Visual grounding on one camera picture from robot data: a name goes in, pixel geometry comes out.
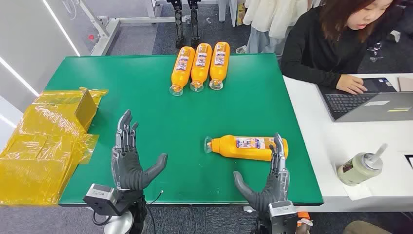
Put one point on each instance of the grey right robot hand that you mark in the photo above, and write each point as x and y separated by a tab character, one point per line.
277	187

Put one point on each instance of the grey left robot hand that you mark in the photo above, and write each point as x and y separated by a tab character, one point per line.
127	168

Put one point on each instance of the orange bottle with blue label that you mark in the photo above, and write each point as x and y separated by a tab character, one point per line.
232	147

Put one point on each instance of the orange bottle with clear cap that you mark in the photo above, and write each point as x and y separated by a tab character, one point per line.
200	66
219	63
181	69

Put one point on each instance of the orange tag with white label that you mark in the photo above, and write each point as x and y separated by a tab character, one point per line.
303	216

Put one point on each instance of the pale drink cup with straw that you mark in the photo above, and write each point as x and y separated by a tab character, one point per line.
355	168

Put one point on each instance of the green table mat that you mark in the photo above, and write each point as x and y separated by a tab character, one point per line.
193	116

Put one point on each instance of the yellow film wrapped cardboard box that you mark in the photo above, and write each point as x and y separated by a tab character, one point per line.
42	155

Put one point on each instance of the grey laptop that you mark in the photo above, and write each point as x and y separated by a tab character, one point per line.
371	108

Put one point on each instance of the person's hand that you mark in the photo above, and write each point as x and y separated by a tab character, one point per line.
350	84

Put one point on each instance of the red knob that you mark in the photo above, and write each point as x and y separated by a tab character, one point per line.
91	37

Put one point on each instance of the black flat device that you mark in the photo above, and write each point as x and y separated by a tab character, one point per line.
410	161

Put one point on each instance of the black robot leg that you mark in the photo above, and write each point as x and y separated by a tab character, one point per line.
178	25
194	24

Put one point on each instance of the beige notebook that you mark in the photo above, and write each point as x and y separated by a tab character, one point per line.
406	84

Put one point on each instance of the chrome chair base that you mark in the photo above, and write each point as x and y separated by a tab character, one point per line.
375	50

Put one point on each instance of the person in pale clothing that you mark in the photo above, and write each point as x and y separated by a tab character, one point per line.
274	16

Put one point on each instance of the yellow carton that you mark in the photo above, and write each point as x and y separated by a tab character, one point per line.
240	13

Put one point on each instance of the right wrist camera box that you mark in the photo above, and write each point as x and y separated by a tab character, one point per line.
282	218

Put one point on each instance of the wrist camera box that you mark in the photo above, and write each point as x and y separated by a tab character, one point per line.
282	218
98	198

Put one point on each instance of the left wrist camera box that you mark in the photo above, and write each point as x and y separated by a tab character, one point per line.
98	198

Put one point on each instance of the white metal frame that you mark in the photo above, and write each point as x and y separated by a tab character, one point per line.
106	30

